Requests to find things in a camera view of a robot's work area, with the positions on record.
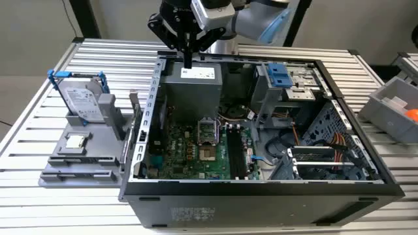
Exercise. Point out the green motherboard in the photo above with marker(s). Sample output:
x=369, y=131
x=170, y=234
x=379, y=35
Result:
x=183, y=169

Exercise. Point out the grey plastic bin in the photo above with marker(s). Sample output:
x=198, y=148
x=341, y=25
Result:
x=389, y=124

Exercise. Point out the round black speaker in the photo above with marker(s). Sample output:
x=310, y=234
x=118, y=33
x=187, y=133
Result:
x=235, y=111

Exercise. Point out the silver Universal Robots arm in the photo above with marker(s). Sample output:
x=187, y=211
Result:
x=251, y=19

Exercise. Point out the silver hard disk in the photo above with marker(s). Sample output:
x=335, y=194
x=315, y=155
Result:
x=82, y=102

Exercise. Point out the orange ball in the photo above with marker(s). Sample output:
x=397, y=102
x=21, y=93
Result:
x=411, y=115

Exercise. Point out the CPU socket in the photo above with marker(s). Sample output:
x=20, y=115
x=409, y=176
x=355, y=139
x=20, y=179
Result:
x=207, y=153

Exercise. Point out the grey parts rack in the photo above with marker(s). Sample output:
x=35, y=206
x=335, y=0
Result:
x=104, y=147

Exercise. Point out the silver CPU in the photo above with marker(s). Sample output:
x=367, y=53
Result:
x=75, y=142

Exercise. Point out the white block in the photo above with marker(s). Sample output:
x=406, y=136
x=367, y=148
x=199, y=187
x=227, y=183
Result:
x=395, y=102

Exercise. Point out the graphics card with metal bracket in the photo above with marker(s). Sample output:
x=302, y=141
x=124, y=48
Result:
x=138, y=115

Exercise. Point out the blue drive latch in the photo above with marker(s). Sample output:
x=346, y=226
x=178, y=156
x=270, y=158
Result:
x=277, y=73

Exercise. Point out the RAM stick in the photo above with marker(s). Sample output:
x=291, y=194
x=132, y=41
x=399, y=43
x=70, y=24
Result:
x=80, y=175
x=83, y=160

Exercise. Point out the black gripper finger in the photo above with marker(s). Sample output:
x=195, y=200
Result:
x=163, y=34
x=206, y=41

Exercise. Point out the black open PC case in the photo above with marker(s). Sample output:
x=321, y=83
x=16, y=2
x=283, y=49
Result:
x=228, y=208

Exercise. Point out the blue disk carrier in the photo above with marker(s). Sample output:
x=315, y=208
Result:
x=63, y=73

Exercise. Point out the grey power supply unit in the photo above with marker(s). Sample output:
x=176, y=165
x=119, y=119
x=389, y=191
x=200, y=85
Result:
x=202, y=110

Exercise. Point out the black vertical post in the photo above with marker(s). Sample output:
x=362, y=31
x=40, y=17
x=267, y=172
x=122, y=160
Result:
x=302, y=22
x=84, y=19

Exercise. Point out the black RAM slot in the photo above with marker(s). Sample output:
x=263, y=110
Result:
x=242, y=151
x=235, y=151
x=231, y=151

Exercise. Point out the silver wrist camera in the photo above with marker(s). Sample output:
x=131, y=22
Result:
x=212, y=17

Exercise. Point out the grey disk bay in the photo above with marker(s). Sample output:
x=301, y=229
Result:
x=281, y=169

